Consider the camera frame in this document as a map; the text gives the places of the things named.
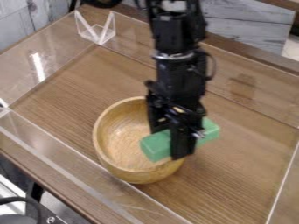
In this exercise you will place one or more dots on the brown wooden bowl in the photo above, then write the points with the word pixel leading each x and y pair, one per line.
pixel 118 130

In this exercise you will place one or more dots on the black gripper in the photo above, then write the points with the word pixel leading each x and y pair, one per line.
pixel 179 87

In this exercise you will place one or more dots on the black table leg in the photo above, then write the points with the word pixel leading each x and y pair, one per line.
pixel 36 191

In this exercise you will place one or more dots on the green rectangular block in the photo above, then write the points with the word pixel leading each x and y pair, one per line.
pixel 155 144

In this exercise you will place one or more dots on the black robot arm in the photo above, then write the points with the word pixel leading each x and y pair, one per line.
pixel 178 27

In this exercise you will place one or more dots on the black metal base bracket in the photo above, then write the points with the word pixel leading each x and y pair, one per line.
pixel 40 214

